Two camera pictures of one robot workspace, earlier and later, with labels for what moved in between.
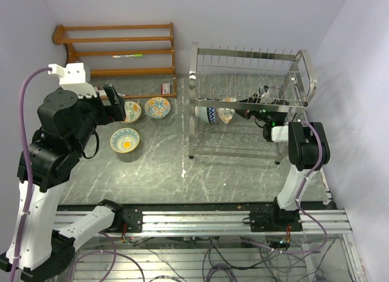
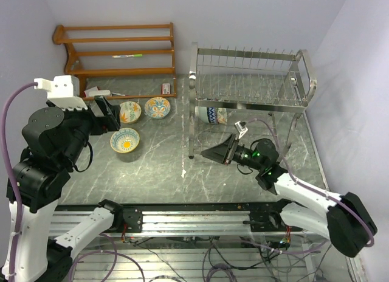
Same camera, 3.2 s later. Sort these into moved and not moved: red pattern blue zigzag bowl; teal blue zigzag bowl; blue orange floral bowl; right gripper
Moved: right gripper
Not moved: teal blue zigzag bowl; blue orange floral bowl; red pattern blue zigzag bowl
